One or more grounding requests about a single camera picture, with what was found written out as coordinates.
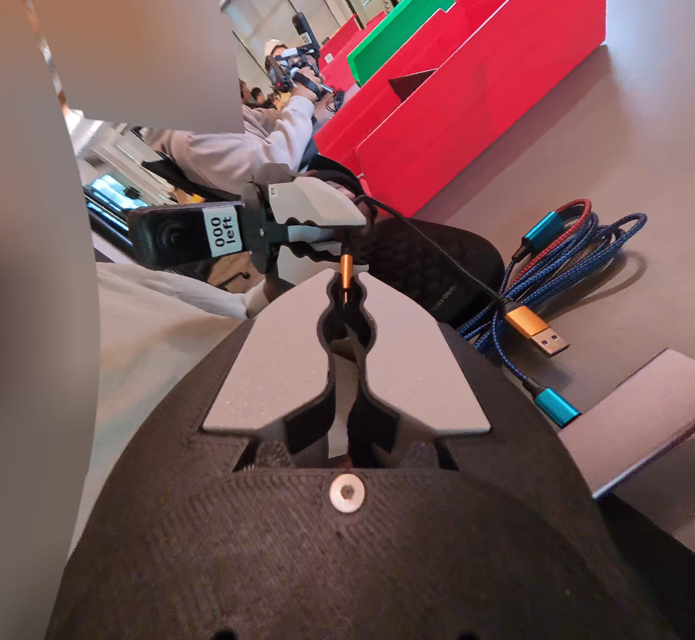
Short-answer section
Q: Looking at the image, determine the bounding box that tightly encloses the red and blue braided cable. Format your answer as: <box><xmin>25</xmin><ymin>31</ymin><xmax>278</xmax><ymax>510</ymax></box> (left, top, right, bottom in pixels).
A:
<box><xmin>502</xmin><ymin>197</ymin><xmax>601</xmax><ymax>304</ymax></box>

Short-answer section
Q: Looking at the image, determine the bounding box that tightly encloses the person's grey clothing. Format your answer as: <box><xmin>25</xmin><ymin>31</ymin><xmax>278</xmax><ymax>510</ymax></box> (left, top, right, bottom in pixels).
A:
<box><xmin>95</xmin><ymin>262</ymin><xmax>272</xmax><ymax>489</ymax></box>

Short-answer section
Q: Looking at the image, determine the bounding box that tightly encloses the black cable with orange plugs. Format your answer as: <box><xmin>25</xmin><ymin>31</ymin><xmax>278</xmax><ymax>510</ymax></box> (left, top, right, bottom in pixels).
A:
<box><xmin>338</xmin><ymin>194</ymin><xmax>572</xmax><ymax>359</ymax></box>

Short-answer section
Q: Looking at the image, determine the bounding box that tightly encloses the red plastic bin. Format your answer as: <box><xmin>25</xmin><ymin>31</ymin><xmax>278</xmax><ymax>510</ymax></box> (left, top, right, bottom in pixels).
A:
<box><xmin>314</xmin><ymin>0</ymin><xmax>610</xmax><ymax>218</ymax></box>
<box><xmin>317</xmin><ymin>14</ymin><xmax>362</xmax><ymax>95</ymax></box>

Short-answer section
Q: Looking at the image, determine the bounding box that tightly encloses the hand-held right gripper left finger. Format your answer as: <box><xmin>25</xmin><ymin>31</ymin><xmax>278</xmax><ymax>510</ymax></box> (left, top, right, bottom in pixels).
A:
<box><xmin>201</xmin><ymin>268</ymin><xmax>348</xmax><ymax>456</ymax></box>

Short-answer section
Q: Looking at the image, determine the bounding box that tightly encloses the black textured case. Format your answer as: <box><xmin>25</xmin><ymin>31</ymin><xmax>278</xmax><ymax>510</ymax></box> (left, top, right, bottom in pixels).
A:
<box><xmin>353</xmin><ymin>216</ymin><xmax>506</xmax><ymax>328</ymax></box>

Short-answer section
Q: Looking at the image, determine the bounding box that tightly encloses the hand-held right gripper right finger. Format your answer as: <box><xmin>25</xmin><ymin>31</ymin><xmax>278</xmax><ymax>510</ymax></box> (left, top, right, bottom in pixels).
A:
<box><xmin>346</xmin><ymin>272</ymin><xmax>492</xmax><ymax>464</ymax></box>

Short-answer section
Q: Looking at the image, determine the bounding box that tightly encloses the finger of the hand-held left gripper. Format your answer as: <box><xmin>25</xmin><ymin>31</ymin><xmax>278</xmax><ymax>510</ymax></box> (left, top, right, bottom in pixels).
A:
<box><xmin>269</xmin><ymin>178</ymin><xmax>368</xmax><ymax>234</ymax></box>
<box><xmin>285</xmin><ymin>240</ymin><xmax>371</xmax><ymax>278</ymax></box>

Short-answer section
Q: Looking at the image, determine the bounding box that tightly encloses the green plastic bin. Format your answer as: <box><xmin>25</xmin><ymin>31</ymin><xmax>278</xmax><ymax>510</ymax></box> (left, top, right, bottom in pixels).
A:
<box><xmin>346</xmin><ymin>0</ymin><xmax>462</xmax><ymax>88</ymax></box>

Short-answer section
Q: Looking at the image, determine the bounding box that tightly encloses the grey flat device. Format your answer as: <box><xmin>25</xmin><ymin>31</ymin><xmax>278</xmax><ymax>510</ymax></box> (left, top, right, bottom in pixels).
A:
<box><xmin>558</xmin><ymin>348</ymin><xmax>695</xmax><ymax>499</ymax></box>

